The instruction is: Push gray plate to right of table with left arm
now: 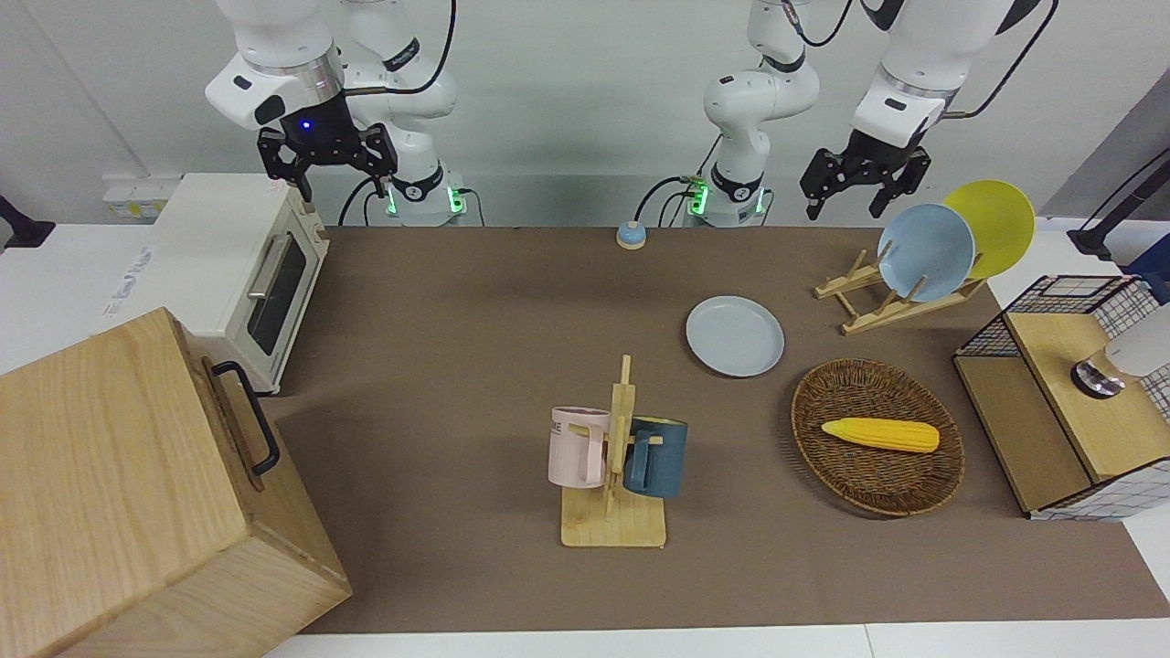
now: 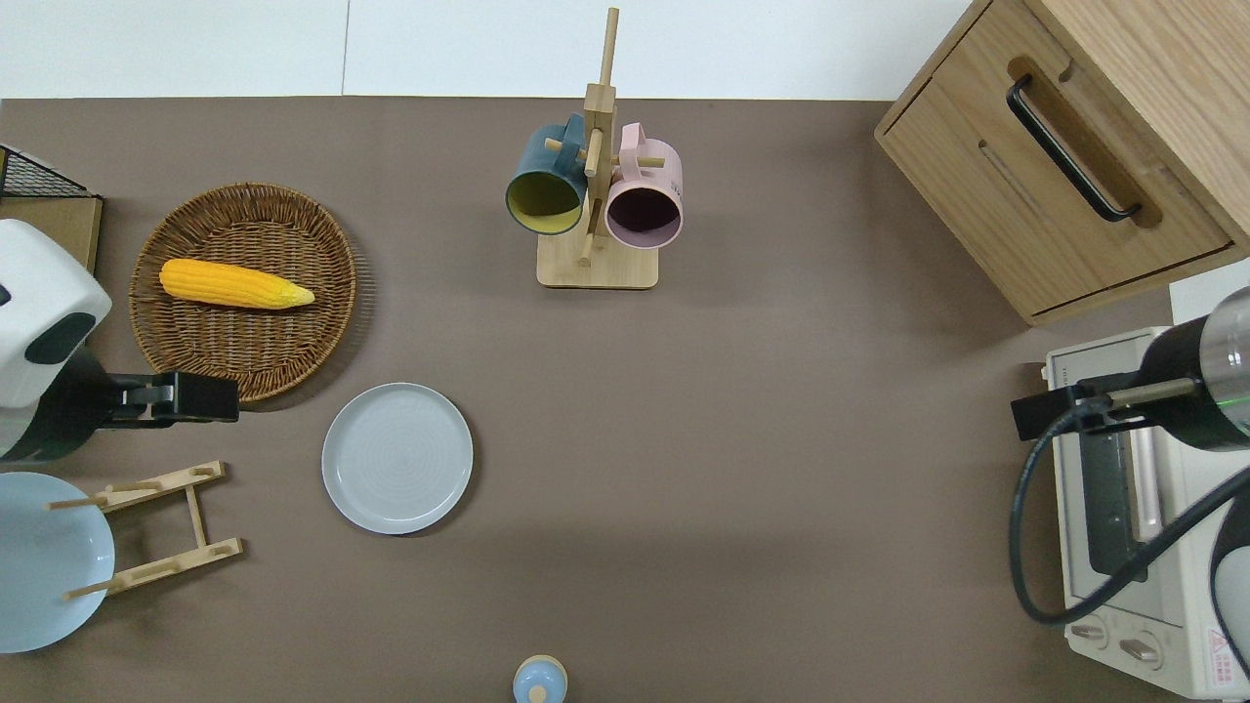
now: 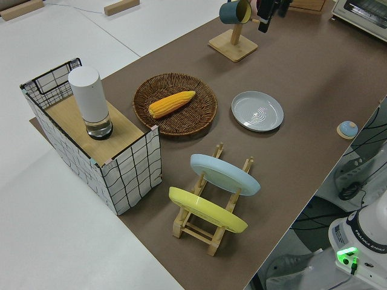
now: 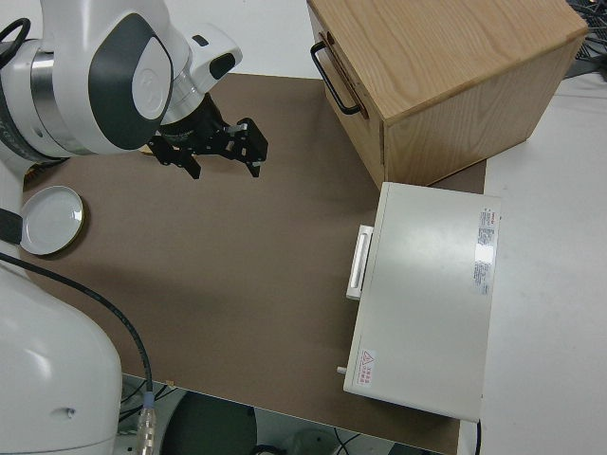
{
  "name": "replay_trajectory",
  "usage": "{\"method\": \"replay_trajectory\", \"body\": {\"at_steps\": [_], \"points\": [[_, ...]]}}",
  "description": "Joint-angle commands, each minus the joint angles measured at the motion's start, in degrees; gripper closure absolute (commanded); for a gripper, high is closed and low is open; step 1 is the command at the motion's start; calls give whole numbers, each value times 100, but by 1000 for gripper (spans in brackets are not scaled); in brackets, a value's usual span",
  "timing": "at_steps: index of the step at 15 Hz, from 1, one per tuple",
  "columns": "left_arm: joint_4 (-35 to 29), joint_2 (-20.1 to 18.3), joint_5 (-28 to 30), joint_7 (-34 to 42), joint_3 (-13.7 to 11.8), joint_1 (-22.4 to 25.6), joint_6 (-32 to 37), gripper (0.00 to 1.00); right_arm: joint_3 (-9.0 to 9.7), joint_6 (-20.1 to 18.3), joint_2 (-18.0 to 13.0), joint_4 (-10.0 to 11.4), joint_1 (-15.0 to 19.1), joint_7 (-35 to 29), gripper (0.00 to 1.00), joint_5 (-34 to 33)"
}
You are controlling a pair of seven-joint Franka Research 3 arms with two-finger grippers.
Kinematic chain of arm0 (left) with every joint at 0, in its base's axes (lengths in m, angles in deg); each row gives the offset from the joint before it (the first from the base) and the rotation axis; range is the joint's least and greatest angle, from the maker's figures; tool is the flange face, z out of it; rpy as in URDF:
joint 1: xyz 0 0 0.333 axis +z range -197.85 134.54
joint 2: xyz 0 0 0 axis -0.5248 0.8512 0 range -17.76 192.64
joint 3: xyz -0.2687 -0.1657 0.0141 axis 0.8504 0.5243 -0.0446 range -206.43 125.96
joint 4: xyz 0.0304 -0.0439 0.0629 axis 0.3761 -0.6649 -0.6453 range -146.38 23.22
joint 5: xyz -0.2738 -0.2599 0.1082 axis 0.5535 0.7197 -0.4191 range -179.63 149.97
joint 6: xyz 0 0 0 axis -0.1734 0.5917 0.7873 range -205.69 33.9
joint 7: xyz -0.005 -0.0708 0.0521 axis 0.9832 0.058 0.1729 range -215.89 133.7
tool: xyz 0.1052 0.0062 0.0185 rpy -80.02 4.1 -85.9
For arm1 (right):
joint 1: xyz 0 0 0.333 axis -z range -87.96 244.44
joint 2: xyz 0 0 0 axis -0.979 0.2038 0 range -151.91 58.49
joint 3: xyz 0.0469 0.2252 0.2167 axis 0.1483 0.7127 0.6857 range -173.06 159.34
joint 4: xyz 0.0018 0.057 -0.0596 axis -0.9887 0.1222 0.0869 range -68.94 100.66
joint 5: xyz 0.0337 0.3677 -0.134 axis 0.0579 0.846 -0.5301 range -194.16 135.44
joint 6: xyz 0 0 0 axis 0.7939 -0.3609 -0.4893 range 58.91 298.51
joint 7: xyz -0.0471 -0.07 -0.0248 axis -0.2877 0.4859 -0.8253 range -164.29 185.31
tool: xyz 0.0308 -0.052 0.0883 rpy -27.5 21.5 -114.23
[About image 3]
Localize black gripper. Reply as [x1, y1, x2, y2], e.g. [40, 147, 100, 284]
[258, 0, 289, 34]

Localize gray ceramic plate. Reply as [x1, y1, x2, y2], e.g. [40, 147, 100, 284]
[231, 91, 285, 133]

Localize light blue plate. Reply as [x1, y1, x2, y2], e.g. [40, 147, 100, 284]
[190, 153, 261, 196]

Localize yellow plate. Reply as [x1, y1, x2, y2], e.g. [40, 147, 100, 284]
[168, 186, 249, 234]

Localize wooden drawer box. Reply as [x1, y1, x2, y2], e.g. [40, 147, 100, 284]
[288, 0, 328, 15]

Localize teal mug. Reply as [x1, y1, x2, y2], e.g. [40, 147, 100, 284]
[219, 0, 253, 25]

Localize wooden mug stand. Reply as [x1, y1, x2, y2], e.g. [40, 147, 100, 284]
[207, 18, 261, 63]

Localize brown table mat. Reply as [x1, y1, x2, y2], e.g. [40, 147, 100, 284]
[28, 5, 387, 290]

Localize white toaster oven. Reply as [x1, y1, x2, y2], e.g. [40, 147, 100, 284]
[329, 0, 387, 47]

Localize blue dome call bell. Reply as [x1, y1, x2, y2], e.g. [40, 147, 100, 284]
[337, 120, 359, 140]

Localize yellow corn cob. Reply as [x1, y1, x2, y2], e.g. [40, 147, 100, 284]
[148, 90, 197, 119]

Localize brown wicker basket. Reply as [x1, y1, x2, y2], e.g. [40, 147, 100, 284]
[132, 72, 219, 140]

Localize short wooden block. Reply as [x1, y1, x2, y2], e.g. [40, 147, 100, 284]
[103, 0, 141, 17]

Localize white power strip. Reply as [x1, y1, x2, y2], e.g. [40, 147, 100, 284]
[338, 149, 377, 190]

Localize light wooden board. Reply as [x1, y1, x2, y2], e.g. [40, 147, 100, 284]
[44, 95, 145, 163]

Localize white cylinder humidifier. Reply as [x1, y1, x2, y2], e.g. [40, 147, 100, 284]
[68, 66, 114, 141]

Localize white grid pattern box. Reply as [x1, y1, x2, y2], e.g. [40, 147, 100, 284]
[19, 57, 164, 216]

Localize wooden dish rack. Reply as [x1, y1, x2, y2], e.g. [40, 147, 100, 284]
[172, 141, 255, 257]

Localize long wooden block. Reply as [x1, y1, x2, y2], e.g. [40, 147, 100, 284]
[0, 0, 45, 22]

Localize coiled black cable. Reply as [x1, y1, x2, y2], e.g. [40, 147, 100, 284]
[337, 182, 365, 201]

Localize thin gray cable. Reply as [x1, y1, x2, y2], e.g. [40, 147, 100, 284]
[42, 0, 106, 15]

